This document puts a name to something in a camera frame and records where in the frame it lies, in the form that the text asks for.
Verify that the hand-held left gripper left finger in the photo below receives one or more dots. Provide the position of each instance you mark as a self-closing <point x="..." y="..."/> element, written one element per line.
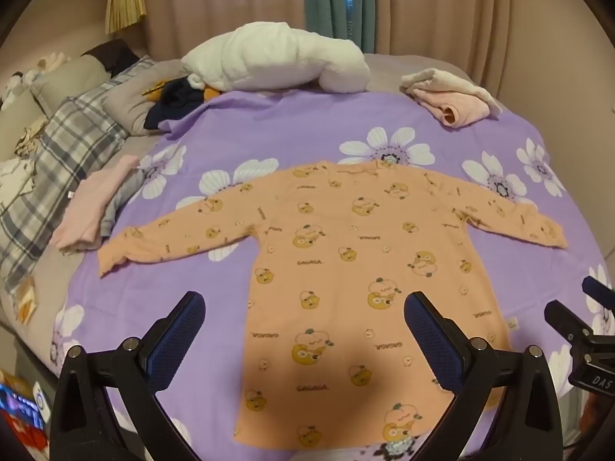
<point x="178" y="336"/>

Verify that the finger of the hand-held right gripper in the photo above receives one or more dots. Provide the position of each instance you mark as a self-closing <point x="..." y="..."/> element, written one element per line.
<point x="564" y="319"/>
<point x="600" y="293"/>

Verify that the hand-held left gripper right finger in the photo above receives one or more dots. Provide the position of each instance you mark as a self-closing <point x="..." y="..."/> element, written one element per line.
<point x="430" y="341"/>

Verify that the orange cartoon print shirt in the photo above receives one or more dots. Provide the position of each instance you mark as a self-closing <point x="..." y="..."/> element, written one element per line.
<point x="336" y="249"/>

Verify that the dark navy clothes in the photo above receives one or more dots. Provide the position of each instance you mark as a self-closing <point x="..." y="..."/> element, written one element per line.
<point x="175" y="101"/>

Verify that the grey folded garment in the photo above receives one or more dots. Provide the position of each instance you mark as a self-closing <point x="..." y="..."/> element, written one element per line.
<point x="120" y="201"/>

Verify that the pale pink folded garment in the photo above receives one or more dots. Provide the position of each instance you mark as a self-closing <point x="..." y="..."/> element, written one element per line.
<point x="91" y="201"/>

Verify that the colourful printed box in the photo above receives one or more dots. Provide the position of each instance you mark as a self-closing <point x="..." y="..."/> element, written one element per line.
<point x="19" y="408"/>

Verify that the cream patterned cloth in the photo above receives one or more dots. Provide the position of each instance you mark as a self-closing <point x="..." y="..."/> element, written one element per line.
<point x="19" y="177"/>

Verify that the pink rolled garment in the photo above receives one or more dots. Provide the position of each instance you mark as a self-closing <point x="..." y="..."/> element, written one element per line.
<point x="456" y="110"/>

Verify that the grey pillow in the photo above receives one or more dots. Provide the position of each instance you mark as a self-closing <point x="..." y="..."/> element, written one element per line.
<point x="125" y="105"/>
<point x="67" y="81"/>

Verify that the purple floral bed sheet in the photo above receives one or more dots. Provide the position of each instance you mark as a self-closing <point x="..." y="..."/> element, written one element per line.
<point x="298" y="125"/>

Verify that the cream folded garment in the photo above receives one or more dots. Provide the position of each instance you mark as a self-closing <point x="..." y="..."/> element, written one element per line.
<point x="447" y="79"/>

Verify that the dark brown pillow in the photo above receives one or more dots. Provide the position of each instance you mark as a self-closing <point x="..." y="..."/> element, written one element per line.
<point x="115" y="55"/>

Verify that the white fluffy blanket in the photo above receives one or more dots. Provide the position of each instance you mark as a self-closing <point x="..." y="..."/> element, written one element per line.
<point x="269" y="62"/>

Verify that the white plush toy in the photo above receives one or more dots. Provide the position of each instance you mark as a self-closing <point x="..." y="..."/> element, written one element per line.
<point x="45" y="60"/>

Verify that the beige curtain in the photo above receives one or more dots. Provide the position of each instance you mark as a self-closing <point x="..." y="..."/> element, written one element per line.
<point x="216" y="0"/>
<point x="480" y="9"/>

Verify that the yellow fringed cloth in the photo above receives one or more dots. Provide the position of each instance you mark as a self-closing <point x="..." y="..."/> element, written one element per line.
<point x="125" y="5"/>

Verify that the teal curtain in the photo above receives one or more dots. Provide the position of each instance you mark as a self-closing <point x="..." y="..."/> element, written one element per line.
<point x="322" y="0"/>

